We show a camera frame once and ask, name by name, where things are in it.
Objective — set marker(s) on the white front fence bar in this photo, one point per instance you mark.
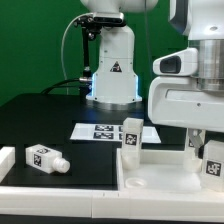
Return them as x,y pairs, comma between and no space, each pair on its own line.
202,206

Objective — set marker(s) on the white fence bar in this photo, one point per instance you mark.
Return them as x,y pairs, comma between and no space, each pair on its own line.
202,206
7,161

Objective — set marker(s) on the grey camera on black stand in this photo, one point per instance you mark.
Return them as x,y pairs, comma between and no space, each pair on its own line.
91,25

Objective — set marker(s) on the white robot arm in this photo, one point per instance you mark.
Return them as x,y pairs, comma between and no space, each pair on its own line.
202,22

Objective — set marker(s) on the white left fence bar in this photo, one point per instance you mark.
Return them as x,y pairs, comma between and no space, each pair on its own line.
7,161

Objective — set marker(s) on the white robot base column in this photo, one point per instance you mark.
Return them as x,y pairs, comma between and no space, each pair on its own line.
115,83

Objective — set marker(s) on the white marker sheet with tags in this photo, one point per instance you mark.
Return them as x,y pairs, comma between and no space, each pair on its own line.
108,132

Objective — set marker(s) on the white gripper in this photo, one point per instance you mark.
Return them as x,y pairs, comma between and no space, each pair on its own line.
175,99

